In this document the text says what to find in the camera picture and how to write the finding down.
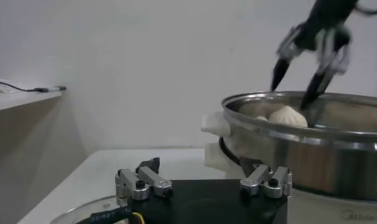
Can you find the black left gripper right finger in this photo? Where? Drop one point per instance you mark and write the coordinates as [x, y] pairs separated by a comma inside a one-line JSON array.
[[276, 182]]

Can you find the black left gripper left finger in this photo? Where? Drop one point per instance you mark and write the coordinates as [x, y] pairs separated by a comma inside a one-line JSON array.
[[136, 185]]

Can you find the stainless steel steamer pot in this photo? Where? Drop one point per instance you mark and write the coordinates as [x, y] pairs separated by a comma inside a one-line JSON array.
[[217, 124]]

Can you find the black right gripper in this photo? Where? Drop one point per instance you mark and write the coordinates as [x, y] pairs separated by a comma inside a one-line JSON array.
[[325, 24]]

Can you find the perforated steel steamer basket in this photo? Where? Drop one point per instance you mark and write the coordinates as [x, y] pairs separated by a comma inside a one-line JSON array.
[[328, 164]]

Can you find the white side desk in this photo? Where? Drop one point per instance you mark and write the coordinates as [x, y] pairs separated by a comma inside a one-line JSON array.
[[17, 100]]

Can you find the small grey black dongle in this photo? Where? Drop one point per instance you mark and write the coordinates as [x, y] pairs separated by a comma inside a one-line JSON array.
[[55, 88]]

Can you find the round glass pot lid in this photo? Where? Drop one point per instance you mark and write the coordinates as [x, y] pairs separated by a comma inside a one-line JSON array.
[[84, 213]]

